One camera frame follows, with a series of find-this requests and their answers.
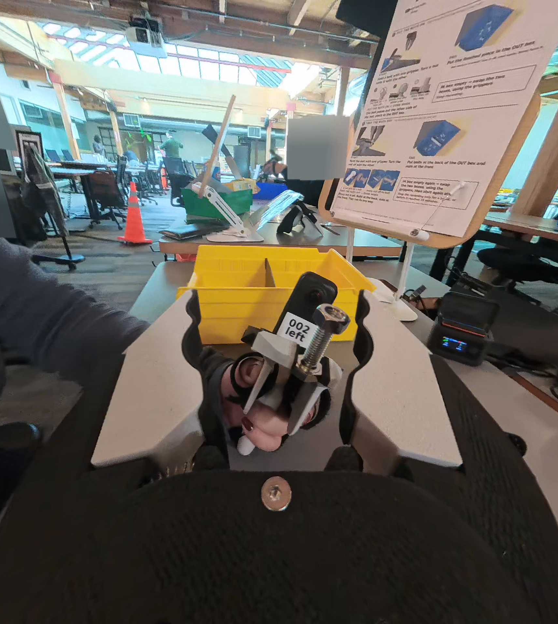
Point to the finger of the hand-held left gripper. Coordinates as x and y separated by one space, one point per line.
276 348
303 409

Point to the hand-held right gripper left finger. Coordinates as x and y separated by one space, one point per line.
142 399

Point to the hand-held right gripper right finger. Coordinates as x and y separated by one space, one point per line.
405 399

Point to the steel hex nut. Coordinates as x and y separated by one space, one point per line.
333 318

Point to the steel bolt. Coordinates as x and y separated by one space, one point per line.
315 346

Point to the yellow plastic bin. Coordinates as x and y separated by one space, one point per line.
230 302

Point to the person's left forearm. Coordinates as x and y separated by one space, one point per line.
54 302

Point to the person's left hand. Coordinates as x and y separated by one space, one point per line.
264 429

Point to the wooden desk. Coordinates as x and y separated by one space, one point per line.
366 243

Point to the black stand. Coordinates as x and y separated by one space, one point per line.
293 219

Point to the clear plastic holder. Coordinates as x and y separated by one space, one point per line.
276 207

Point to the black device with small screen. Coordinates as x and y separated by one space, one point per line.
459 317

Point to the white folding stand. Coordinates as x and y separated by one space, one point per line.
227 214

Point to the green bin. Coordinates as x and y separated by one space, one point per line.
235 202

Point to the white tethered pen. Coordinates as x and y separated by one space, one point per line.
420 234

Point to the black wallet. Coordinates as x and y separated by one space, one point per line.
191 231

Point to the wooden stick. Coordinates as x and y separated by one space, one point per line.
218 146

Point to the black office chair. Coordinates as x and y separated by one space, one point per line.
522 268

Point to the orange traffic cone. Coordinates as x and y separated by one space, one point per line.
135 219
164 180

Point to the wooden board with instruction sheet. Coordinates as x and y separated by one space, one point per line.
430 122

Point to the brown office chair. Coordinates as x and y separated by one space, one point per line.
106 190

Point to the coat rack with jacket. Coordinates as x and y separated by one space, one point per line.
40 185

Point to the ceiling projector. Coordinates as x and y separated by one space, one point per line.
145 34

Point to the wooden post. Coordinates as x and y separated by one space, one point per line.
556 136

